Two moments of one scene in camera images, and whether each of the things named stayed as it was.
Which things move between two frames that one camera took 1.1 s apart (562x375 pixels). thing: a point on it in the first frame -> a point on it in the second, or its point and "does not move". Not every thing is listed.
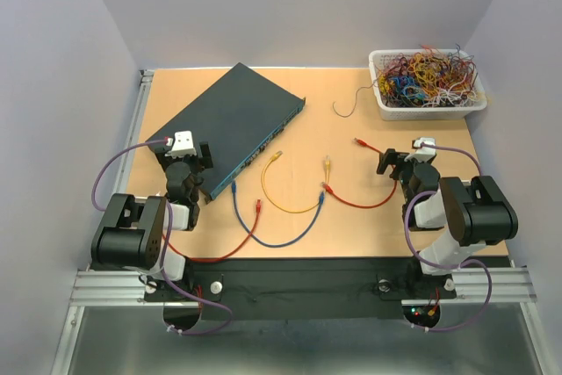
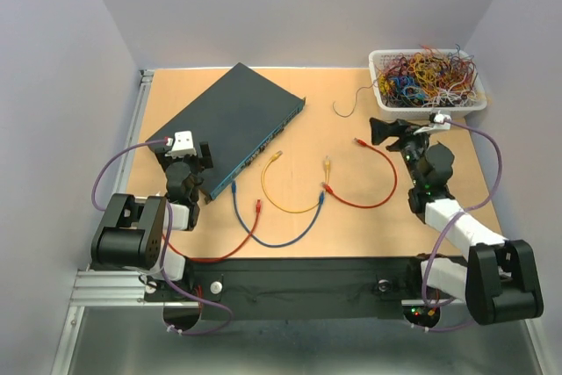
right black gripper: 392,156 -> 380,130
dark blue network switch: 239,116 does not move
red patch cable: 327,189 does not move
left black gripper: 205,159 does not move
